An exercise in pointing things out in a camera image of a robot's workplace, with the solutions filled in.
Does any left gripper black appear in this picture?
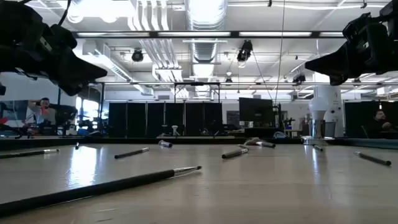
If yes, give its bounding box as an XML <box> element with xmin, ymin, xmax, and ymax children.
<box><xmin>18</xmin><ymin>18</ymin><xmax>108</xmax><ymax>96</ymax></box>

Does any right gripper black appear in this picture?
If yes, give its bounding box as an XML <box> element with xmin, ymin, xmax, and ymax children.
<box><xmin>304</xmin><ymin>18</ymin><xmax>398</xmax><ymax>86</ymax></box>

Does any black brush silver ferrule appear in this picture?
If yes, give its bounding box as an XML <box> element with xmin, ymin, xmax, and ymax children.
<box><xmin>0</xmin><ymin>148</ymin><xmax>60</xmax><ymax>160</ymax></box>
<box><xmin>114</xmin><ymin>147</ymin><xmax>150</xmax><ymax>160</ymax></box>

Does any slim grey makeup brush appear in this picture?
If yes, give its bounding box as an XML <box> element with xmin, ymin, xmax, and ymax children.
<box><xmin>353</xmin><ymin>151</ymin><xmax>392</xmax><ymax>167</ymax></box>

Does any dark pen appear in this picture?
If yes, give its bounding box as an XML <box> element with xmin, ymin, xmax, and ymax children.
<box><xmin>243</xmin><ymin>137</ymin><xmax>277</xmax><ymax>149</ymax></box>

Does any long black makeup brush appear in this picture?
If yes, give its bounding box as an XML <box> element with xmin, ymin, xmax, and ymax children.
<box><xmin>0</xmin><ymin>166</ymin><xmax>203</xmax><ymax>217</ymax></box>

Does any thick black makeup brush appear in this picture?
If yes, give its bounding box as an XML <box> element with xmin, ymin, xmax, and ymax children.
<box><xmin>221</xmin><ymin>144</ymin><xmax>250</xmax><ymax>160</ymax></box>

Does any white round column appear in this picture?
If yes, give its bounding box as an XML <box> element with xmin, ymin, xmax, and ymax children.
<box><xmin>313</xmin><ymin>72</ymin><xmax>345</xmax><ymax>138</ymax></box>

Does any person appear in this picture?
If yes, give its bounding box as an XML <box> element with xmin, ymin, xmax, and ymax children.
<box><xmin>27</xmin><ymin>97</ymin><xmax>58</xmax><ymax>127</ymax></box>
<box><xmin>365</xmin><ymin>110</ymin><xmax>396</xmax><ymax>139</ymax></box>

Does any white bulb-shaped object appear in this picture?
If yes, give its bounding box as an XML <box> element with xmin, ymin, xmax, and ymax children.
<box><xmin>308</xmin><ymin>96</ymin><xmax>330</xmax><ymax>121</ymax></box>

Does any dark teal mat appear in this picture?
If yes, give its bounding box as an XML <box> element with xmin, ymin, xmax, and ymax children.
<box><xmin>334</xmin><ymin>138</ymin><xmax>398</xmax><ymax>150</ymax></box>

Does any wide black partition screen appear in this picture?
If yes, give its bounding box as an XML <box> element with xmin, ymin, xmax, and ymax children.
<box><xmin>108</xmin><ymin>101</ymin><xmax>223</xmax><ymax>138</ymax></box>

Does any black computer monitor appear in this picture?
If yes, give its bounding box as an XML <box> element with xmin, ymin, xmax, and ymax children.
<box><xmin>238</xmin><ymin>97</ymin><xmax>275</xmax><ymax>128</ymax></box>

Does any black table border strip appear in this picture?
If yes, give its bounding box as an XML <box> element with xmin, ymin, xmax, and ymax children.
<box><xmin>0</xmin><ymin>136</ymin><xmax>398</xmax><ymax>152</ymax></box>

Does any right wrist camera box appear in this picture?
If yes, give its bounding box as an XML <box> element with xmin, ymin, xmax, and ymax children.
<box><xmin>342</xmin><ymin>12</ymin><xmax>374</xmax><ymax>44</ymax></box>

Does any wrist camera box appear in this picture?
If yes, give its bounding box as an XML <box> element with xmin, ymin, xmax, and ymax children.
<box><xmin>342</xmin><ymin>12</ymin><xmax>374</xmax><ymax>44</ymax></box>
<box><xmin>50</xmin><ymin>24</ymin><xmax>78</xmax><ymax>54</ymax></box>

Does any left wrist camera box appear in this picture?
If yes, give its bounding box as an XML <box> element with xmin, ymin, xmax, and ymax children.
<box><xmin>50</xmin><ymin>24</ymin><xmax>78</xmax><ymax>54</ymax></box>

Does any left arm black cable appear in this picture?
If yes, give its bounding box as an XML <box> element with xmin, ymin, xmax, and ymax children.
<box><xmin>57</xmin><ymin>0</ymin><xmax>73</xmax><ymax>27</ymax></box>

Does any thin hanging cable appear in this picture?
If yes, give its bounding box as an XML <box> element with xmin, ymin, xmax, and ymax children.
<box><xmin>274</xmin><ymin>0</ymin><xmax>286</xmax><ymax>105</ymax></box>

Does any round metal base plate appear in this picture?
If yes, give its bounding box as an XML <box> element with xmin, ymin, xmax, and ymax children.
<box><xmin>300</xmin><ymin>135</ymin><xmax>335</xmax><ymax>146</ymax></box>

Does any black overhead frame beam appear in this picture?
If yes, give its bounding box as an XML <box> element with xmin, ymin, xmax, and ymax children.
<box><xmin>71</xmin><ymin>30</ymin><xmax>345</xmax><ymax>39</ymax></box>

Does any silver ventilation duct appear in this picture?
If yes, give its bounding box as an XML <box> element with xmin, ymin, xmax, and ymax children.
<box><xmin>185</xmin><ymin>0</ymin><xmax>228</xmax><ymax>63</ymax></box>

